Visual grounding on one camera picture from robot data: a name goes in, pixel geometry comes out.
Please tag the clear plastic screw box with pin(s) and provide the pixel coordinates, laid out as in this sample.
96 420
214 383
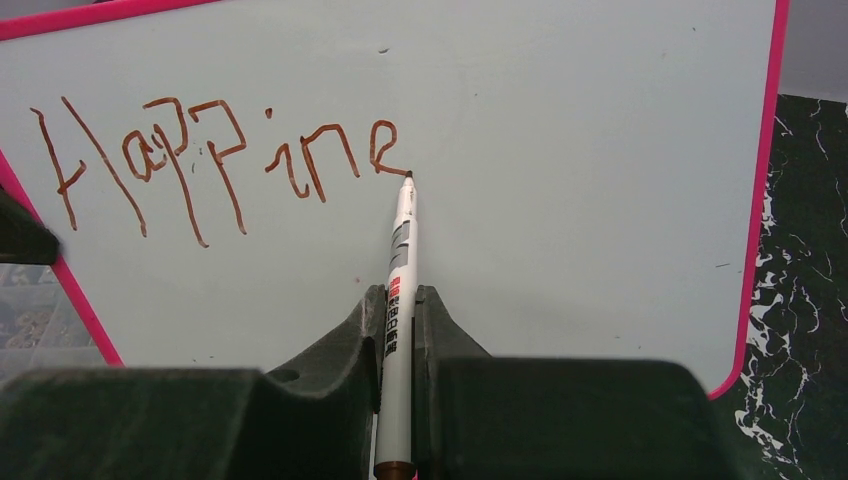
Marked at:
39 326

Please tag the white marker pen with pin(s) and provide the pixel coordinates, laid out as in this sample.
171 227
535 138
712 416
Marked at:
393 448

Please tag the pink framed whiteboard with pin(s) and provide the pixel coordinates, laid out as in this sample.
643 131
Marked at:
223 175

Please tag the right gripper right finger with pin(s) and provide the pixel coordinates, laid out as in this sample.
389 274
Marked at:
477 416

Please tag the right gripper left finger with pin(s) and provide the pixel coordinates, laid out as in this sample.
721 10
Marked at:
309 418

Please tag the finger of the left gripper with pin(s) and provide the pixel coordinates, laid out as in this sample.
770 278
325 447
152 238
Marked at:
24 239

